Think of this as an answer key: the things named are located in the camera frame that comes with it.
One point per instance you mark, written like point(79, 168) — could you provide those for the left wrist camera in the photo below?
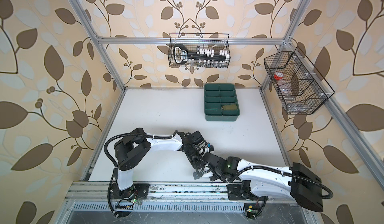
point(209, 148)

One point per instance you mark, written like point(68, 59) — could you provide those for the right black wire basket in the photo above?
point(305, 89)

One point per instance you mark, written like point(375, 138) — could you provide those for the black wire basket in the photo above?
point(305, 89)
point(216, 41)

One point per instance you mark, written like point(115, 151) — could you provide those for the green plastic divided tray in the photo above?
point(216, 95)

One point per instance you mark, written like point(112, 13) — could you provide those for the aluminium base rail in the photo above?
point(160, 191)

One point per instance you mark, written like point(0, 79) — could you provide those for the back black wire basket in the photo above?
point(216, 41)

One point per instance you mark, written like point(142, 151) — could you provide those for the red capped clear container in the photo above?
point(279, 77)

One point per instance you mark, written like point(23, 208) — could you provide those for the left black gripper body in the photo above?
point(193, 153)

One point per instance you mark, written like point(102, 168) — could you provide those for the black socket set holder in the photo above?
point(183, 55)

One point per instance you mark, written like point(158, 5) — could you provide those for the green striped sock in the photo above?
point(229, 107)

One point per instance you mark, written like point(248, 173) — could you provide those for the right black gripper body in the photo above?
point(215, 174)

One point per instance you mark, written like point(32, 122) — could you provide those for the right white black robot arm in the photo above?
point(296, 182)

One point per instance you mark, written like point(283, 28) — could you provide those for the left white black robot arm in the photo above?
point(127, 150)

